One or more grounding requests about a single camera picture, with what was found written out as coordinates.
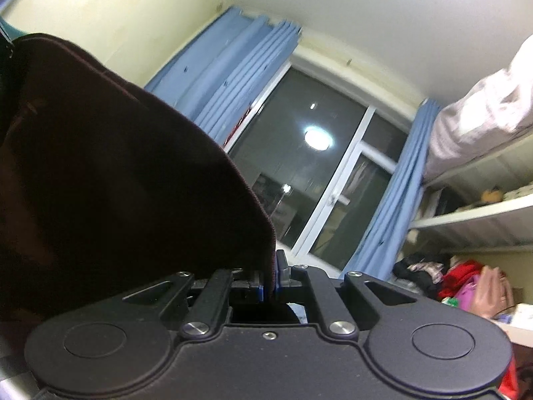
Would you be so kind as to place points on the red fabric bag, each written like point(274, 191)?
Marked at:
point(518, 379)

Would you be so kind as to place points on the white framed window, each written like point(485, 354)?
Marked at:
point(300, 166)

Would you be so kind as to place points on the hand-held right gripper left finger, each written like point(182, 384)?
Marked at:
point(260, 289)

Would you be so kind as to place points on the small green item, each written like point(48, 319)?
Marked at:
point(449, 302)

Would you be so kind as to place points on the pile of dark clothes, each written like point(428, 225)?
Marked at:
point(416, 277)

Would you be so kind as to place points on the pale pink handbag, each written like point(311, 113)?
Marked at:
point(491, 291)

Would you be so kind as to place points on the white shelf unit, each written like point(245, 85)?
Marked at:
point(479, 216)

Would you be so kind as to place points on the yellow toy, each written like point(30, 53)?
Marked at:
point(491, 196)

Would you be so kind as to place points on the pale pink bedding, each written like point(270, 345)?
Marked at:
point(479, 116)

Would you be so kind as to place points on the red cloth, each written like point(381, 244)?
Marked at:
point(462, 275)

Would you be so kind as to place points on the magenta bag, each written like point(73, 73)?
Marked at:
point(466, 296)

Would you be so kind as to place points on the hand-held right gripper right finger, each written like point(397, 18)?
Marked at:
point(280, 277)

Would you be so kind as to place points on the blue star curtain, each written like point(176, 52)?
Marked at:
point(404, 183)
point(233, 58)

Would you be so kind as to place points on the maroon shirt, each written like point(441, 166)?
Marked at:
point(125, 183)

